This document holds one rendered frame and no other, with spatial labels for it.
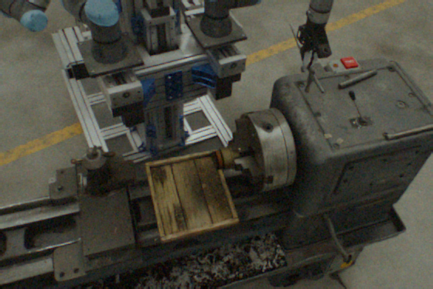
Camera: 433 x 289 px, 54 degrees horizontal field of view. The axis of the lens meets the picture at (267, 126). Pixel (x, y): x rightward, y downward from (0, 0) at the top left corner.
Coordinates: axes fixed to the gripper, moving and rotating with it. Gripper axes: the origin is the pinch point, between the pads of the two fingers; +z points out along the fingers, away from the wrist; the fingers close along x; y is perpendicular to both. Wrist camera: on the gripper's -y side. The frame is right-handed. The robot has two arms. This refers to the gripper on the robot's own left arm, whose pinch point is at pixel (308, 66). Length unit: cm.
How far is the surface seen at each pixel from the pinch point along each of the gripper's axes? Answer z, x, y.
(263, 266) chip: 82, 22, -38
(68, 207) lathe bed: 51, 94, -3
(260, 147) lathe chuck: 16.5, 24.0, -19.1
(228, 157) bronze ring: 26.1, 33.8, -13.8
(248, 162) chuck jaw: 26.6, 27.2, -17.8
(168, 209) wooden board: 49, 58, -16
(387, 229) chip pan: 83, -45, -40
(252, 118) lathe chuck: 14.5, 23.2, -7.2
